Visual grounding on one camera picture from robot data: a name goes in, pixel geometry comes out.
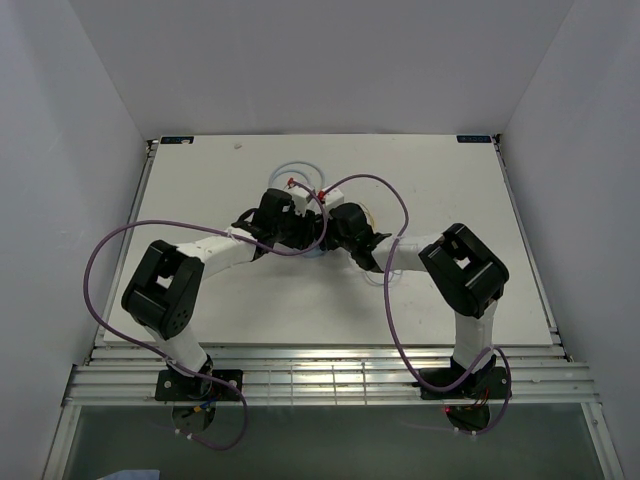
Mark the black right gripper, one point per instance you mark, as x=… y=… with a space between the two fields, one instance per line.
x=330 y=226

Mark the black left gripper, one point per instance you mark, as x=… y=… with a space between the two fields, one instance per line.
x=305 y=234

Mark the round blue power socket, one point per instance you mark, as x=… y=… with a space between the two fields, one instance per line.
x=315 y=253

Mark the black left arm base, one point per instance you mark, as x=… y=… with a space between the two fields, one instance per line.
x=194 y=400

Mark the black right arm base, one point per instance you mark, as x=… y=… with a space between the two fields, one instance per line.
x=478 y=403

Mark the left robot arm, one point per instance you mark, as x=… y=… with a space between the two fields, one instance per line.
x=162 y=292

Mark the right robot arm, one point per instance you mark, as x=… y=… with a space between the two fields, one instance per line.
x=467 y=274

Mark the left blue corner label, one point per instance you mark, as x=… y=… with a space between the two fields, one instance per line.
x=176 y=140

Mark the blue corner label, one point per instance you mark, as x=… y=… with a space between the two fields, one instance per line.
x=473 y=139
x=176 y=140

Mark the right blue corner label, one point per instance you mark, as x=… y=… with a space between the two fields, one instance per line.
x=473 y=139

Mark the blue cloth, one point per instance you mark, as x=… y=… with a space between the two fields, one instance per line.
x=134 y=474

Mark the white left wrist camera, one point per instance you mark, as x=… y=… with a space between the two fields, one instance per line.
x=301 y=194

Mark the aluminium table edge rail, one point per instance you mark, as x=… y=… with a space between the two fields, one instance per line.
x=118 y=376

